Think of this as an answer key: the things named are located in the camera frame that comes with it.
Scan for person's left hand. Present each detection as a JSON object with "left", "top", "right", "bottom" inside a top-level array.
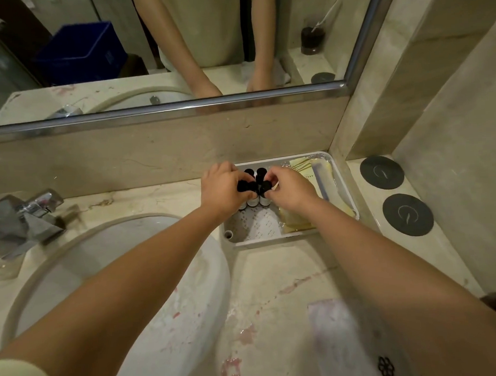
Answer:
[{"left": 199, "top": 160, "right": 259, "bottom": 221}]

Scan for person's right hand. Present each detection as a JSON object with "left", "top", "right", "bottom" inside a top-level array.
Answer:
[{"left": 259, "top": 164, "right": 321, "bottom": 216}]

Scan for person's right forearm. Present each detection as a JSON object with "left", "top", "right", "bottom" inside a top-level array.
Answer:
[{"left": 290, "top": 191, "right": 496, "bottom": 376}]

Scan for person's left forearm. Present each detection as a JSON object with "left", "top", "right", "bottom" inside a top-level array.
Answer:
[{"left": 0, "top": 203, "right": 236, "bottom": 376}]

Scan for white dotted paper liner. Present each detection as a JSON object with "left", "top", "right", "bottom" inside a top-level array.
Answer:
[{"left": 237, "top": 206, "right": 284, "bottom": 241}]

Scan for yellow striped amenity packet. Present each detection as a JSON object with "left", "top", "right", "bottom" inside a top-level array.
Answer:
[{"left": 289, "top": 157, "right": 327, "bottom": 181}]

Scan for pale yellow amenity packet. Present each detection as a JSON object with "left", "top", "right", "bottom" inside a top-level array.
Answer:
[{"left": 280, "top": 205, "right": 321, "bottom": 235}]

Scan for white plastic amenity tray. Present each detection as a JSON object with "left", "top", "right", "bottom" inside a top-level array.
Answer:
[{"left": 219, "top": 149, "right": 361, "bottom": 250}]

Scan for comb in clear packet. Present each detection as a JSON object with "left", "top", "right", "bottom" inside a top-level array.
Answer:
[{"left": 312, "top": 159, "right": 338, "bottom": 203}]

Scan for black round coaster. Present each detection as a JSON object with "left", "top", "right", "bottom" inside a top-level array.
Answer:
[
  {"left": 381, "top": 192, "right": 435, "bottom": 239},
  {"left": 359, "top": 154, "right": 406, "bottom": 191}
]

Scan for white ceramic sink basin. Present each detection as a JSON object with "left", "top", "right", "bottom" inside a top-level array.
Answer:
[{"left": 0, "top": 210, "right": 236, "bottom": 376}]

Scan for white cloth with black flower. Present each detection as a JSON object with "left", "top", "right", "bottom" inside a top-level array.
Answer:
[{"left": 306, "top": 295, "right": 409, "bottom": 376}]

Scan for chrome sink faucet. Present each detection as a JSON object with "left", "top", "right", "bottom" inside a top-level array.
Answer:
[{"left": 0, "top": 188, "right": 68, "bottom": 265}]

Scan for wall mirror with metal frame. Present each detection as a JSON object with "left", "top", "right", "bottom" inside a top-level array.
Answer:
[{"left": 0, "top": 0, "right": 407, "bottom": 142}]

